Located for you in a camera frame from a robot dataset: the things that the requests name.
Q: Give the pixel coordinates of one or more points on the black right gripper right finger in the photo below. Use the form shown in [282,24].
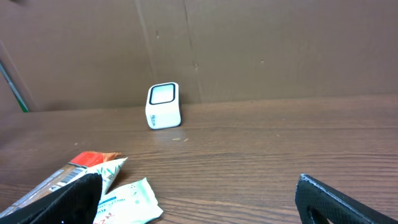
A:
[317,202]

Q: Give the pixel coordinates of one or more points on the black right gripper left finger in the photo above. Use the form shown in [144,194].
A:
[76,202]

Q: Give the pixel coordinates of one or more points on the orange noodle packet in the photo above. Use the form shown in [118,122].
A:
[72,171]

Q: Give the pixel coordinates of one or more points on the white cream tube gold cap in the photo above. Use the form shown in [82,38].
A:
[108,172]

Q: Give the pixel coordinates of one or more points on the teal tissue packet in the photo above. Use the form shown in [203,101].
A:
[130,203]

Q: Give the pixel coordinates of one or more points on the white barcode scanner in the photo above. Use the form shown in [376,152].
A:
[163,108]

